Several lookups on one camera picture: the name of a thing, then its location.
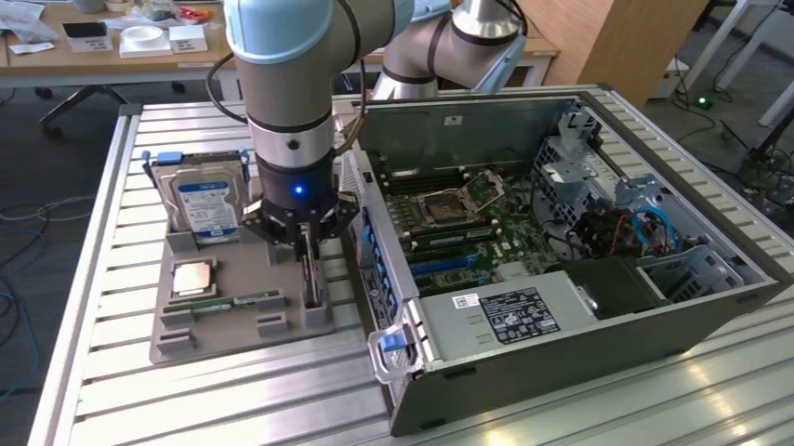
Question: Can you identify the white card with red print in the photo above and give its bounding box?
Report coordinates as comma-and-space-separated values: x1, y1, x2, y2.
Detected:
7, 41, 58, 55

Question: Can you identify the white box with black top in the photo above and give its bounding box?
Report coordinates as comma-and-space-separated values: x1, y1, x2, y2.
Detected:
62, 21, 115, 53

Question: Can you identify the black tripod stand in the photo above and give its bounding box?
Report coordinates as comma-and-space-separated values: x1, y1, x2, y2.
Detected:
718, 81, 794, 210

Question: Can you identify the blue floor cable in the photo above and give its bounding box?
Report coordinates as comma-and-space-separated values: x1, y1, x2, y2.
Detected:
0, 222, 50, 400

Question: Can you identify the metal socket cover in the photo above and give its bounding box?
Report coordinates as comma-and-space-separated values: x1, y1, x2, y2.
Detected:
466, 169, 507, 213

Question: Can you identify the white wall unit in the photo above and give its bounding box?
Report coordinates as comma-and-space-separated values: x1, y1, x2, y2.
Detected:
654, 58, 692, 99

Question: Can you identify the plain white box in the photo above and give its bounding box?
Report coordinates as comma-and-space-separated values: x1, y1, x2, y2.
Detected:
169, 24, 209, 55

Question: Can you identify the white box with tape roll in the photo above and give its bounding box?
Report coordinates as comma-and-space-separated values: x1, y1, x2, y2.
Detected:
116, 25, 175, 59

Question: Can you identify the CPU socket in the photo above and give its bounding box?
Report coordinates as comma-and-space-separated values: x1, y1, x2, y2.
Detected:
421, 190, 481, 230

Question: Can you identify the clear plastic bag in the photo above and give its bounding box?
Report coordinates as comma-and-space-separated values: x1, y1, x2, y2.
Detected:
0, 2, 59, 46

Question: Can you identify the white desk frame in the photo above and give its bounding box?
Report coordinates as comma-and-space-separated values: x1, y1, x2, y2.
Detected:
676, 0, 794, 129

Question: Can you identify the wooden desk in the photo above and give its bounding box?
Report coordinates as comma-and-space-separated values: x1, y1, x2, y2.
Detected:
0, 0, 561, 89

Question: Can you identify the green motherboard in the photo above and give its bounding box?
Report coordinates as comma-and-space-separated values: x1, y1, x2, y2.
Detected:
371, 155, 564, 298

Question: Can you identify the wooden cabinet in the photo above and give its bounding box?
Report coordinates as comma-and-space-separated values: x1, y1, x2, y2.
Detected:
518, 0, 713, 107

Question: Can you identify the black chair base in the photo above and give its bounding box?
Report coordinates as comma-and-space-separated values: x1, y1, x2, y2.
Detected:
34, 81, 189, 138

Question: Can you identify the installed RAM stick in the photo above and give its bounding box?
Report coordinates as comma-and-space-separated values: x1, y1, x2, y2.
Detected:
407, 226, 502, 250

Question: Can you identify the blue wire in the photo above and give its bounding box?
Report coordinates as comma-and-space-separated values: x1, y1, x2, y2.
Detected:
630, 206, 682, 256

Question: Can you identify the hard disk with blue label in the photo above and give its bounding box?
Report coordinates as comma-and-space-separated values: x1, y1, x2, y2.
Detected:
140, 149, 254, 246

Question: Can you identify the silver chipset heatsink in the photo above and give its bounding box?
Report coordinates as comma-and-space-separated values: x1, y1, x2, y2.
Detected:
495, 260, 533, 281

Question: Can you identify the grey power supply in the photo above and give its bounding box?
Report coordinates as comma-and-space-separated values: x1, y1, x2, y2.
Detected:
415, 271, 602, 364

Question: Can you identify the grey plastic parts rack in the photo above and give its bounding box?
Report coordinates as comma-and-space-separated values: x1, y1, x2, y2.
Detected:
149, 221, 341, 366

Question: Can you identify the green RAM stick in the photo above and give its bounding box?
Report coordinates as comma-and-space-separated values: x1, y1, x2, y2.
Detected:
163, 290, 281, 315

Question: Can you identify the blue expansion slot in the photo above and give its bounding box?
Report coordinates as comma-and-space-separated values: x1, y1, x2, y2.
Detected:
410, 256, 483, 280

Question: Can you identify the black graphics card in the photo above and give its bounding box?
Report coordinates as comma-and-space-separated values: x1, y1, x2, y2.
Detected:
299, 250, 327, 310

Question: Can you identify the grey open PC case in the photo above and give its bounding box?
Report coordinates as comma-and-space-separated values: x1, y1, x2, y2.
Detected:
331, 87, 781, 438

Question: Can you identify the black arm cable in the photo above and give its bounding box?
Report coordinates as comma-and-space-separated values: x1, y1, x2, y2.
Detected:
207, 0, 374, 157

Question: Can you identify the CPU with copper lid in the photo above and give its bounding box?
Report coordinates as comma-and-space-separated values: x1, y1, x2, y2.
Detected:
169, 262, 214, 297

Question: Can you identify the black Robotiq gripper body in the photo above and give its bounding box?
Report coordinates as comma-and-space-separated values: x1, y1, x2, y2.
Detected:
257, 157, 350, 243

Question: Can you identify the metal disk bay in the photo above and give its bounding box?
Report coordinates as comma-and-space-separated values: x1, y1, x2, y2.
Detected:
636, 244, 746, 303

